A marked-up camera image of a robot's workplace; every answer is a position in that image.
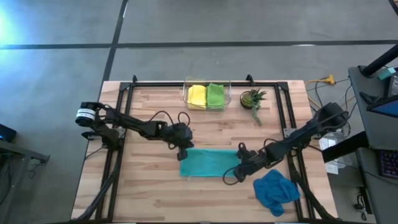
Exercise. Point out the grey desktop device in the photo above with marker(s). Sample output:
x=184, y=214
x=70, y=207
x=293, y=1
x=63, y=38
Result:
x=394, y=85

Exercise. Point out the grey desk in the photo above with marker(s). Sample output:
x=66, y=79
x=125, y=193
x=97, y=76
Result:
x=354, y=81
x=382, y=199

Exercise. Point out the white paper box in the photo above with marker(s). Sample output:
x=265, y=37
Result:
x=332, y=168

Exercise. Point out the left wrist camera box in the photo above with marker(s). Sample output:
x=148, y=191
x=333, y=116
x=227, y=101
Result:
x=183, y=130

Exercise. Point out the black aluminium table frame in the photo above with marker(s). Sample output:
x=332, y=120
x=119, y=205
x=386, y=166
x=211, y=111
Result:
x=155, y=83

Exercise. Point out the clear plastic bin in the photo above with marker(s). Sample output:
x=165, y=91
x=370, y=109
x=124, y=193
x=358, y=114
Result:
x=228, y=93

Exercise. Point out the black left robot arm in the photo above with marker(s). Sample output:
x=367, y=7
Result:
x=136, y=124

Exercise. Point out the black pole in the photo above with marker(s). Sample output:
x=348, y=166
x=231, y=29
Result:
x=381, y=62

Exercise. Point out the black side cart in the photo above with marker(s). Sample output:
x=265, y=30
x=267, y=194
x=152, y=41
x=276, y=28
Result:
x=18, y=152

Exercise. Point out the blue microfiber towel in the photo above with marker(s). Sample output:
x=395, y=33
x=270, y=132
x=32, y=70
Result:
x=273, y=189

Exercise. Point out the laptop with blue screen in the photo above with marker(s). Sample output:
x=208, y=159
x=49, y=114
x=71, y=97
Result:
x=388, y=109

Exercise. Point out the black power adapter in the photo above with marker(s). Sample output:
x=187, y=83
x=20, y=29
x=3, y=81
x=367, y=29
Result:
x=360, y=205

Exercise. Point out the green microfiber towel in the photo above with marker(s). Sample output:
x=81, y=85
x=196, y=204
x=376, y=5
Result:
x=215, y=96

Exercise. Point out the teal microfiber towel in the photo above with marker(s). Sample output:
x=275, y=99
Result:
x=208, y=163

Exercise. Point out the small teal box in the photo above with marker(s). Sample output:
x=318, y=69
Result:
x=386, y=74

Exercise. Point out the backlit black keyboard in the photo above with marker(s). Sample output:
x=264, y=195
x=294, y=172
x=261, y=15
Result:
x=388, y=163

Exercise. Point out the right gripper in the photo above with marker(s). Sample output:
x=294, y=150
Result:
x=252, y=161

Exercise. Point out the black device with blue light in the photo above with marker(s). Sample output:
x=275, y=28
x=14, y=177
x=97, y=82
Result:
x=7, y=133

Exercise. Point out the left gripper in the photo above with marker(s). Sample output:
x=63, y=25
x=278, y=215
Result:
x=183, y=142

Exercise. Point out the yellow microfiber towel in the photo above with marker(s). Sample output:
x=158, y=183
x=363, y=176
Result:
x=196, y=96

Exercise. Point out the black desk beam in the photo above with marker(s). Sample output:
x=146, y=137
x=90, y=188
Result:
x=345, y=147

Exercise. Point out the black side bracket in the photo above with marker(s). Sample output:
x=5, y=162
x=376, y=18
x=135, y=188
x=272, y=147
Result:
x=90, y=135

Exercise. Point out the potted succulent plant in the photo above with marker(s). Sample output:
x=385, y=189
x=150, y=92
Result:
x=248, y=99

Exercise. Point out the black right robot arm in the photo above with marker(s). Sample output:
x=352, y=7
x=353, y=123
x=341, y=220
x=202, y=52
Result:
x=304, y=133

